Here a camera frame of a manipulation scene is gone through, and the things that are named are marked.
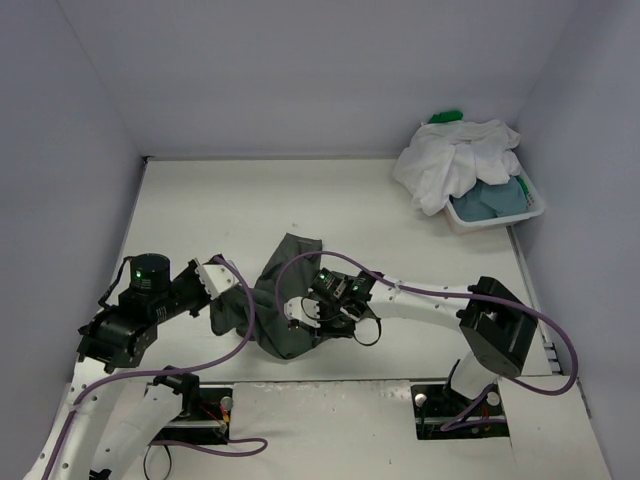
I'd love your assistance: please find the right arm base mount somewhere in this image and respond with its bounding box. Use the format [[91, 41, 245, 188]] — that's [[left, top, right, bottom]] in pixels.
[[410, 382, 510, 441]]

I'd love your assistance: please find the white plastic laundry basket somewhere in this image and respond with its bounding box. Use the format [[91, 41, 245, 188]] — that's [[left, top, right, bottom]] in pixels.
[[444, 170, 545, 234]]

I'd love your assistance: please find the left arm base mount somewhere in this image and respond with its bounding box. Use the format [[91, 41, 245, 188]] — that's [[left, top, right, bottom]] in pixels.
[[153, 384, 233, 446]]

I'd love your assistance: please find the white t-shirt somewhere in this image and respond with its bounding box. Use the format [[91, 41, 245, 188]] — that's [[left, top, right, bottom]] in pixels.
[[392, 120, 521, 216]]

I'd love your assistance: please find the black loop cable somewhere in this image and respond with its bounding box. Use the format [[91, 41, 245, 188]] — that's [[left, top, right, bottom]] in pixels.
[[142, 442, 175, 480]]

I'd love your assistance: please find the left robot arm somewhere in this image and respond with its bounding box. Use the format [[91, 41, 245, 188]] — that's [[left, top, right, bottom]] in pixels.
[[25, 253, 244, 479]]

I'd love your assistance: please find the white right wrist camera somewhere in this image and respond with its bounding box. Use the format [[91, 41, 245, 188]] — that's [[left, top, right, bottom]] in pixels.
[[284, 297, 320, 328]]

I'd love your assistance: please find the light blue t-shirt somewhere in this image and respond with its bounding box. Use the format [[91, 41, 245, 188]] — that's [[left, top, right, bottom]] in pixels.
[[450, 177, 527, 222]]

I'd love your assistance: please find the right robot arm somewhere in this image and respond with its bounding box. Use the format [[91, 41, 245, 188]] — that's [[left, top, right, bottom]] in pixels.
[[309, 268, 538, 412]]

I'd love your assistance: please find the dark grey t-shirt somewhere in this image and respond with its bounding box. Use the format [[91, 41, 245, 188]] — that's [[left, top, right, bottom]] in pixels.
[[210, 233, 324, 360]]

